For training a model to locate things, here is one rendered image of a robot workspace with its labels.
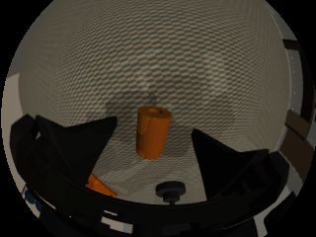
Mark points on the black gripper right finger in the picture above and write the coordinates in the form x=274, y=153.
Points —
x=219, y=164

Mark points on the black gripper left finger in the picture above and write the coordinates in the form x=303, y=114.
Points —
x=80, y=146

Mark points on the orange knob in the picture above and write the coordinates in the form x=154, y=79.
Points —
x=152, y=126

